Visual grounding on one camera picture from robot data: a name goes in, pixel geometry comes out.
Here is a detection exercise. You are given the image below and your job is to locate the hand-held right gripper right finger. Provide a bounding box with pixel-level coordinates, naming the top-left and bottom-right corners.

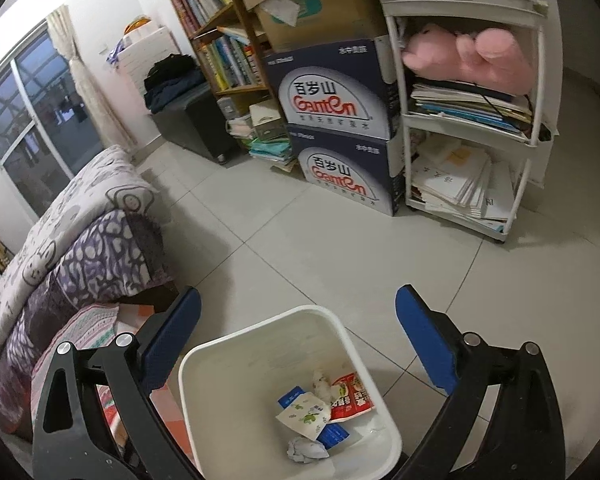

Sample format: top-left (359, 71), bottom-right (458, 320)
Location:
top-left (394, 284), bottom-right (567, 480)

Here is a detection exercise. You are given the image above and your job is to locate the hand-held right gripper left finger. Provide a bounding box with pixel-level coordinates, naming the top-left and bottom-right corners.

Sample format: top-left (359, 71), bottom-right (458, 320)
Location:
top-left (32, 286), bottom-right (203, 480)

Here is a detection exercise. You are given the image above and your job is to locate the white plastic bin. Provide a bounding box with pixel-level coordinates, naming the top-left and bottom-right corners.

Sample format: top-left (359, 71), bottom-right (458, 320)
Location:
top-left (178, 307), bottom-right (403, 480)

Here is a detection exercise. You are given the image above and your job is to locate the red snack packet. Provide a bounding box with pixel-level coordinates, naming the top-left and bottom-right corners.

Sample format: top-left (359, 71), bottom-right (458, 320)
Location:
top-left (328, 371), bottom-right (375, 422)

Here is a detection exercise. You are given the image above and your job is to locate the white tissue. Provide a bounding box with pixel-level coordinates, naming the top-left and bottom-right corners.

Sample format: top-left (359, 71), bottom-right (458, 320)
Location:
top-left (312, 370), bottom-right (337, 401)

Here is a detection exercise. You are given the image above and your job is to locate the blue packet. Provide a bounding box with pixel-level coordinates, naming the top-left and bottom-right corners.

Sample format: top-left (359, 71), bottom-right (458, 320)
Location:
top-left (278, 387), bottom-right (351, 448)

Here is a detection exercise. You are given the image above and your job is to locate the white green printed packet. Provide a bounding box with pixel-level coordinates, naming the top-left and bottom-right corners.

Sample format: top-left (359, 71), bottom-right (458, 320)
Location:
top-left (275, 392), bottom-right (333, 441)

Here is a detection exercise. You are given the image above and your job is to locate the white grey paper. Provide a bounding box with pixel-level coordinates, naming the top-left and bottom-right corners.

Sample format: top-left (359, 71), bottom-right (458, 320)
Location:
top-left (286, 436), bottom-right (331, 465)

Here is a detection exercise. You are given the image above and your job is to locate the stack of white papers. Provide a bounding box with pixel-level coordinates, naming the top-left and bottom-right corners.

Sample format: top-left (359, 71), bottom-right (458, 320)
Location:
top-left (407, 132), bottom-right (523, 223)

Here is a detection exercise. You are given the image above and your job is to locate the blue water carton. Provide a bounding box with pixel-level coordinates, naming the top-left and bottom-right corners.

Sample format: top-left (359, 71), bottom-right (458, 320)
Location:
top-left (264, 36), bottom-right (405, 140)
top-left (287, 125), bottom-right (405, 217)

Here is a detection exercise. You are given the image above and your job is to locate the stack of green booklets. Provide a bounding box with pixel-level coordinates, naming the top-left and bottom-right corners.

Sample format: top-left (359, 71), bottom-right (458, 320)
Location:
top-left (247, 137), bottom-right (297, 163)

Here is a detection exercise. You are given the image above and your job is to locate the black storage bench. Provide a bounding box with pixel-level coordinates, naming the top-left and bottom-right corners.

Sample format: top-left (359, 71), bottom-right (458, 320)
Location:
top-left (152, 85), bottom-right (241, 163)

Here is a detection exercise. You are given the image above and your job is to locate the stack of white books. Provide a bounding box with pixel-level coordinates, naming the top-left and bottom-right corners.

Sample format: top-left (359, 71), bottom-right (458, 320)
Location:
top-left (225, 115), bottom-right (255, 138)

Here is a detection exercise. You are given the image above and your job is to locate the stack of flat books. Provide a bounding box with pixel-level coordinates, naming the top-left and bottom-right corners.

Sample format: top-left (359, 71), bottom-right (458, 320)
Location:
top-left (410, 77), bottom-right (551, 141)

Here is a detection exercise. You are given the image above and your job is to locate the small pale cardboard box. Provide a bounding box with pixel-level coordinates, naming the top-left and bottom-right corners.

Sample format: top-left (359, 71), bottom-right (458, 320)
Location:
top-left (249, 100), bottom-right (287, 142)

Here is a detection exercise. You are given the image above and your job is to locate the dark blue clothes pile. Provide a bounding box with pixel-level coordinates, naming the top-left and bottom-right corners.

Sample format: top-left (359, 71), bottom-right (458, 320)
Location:
top-left (144, 72), bottom-right (208, 113)

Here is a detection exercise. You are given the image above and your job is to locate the glass sliding door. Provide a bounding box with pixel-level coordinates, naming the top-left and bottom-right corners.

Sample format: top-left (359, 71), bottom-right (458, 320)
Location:
top-left (0, 17), bottom-right (105, 228)

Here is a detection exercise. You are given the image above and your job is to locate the cream lace curtain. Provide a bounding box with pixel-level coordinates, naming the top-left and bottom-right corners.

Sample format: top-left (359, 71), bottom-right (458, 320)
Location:
top-left (46, 5), bottom-right (135, 153)

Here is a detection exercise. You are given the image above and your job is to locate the row of hanging clothes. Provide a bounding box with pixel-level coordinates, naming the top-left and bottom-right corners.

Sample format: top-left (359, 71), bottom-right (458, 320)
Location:
top-left (24, 95), bottom-right (88, 161)

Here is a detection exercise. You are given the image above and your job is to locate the wooden bookshelf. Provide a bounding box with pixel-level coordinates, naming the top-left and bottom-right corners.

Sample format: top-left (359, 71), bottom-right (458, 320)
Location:
top-left (155, 0), bottom-right (301, 166)

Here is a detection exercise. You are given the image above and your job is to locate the black bag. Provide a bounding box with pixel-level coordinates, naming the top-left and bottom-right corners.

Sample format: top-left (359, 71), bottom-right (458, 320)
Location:
top-left (144, 54), bottom-right (198, 88)

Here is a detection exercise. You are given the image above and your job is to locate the row of thick books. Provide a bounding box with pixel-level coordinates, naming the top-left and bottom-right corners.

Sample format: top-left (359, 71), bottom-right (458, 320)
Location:
top-left (197, 35), bottom-right (265, 93)

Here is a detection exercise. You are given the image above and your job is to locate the pink plush toy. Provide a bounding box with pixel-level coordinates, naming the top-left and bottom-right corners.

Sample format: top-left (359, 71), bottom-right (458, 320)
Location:
top-left (402, 22), bottom-right (536, 97)

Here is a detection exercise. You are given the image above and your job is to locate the white dotted cabinet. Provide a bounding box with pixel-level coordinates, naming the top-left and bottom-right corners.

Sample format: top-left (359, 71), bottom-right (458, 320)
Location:
top-left (107, 25), bottom-right (181, 106)

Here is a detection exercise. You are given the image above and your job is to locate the white shelf rack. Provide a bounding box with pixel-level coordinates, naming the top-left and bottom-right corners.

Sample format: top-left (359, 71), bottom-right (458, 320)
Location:
top-left (367, 0), bottom-right (553, 243)

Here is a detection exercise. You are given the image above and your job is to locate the brown cardboard box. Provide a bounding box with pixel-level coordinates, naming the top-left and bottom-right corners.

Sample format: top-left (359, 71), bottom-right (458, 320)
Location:
top-left (237, 0), bottom-right (395, 53)

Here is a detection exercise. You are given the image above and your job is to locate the row of slim books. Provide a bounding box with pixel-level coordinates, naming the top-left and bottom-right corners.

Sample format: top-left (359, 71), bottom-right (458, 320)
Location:
top-left (172, 0), bottom-right (233, 36)

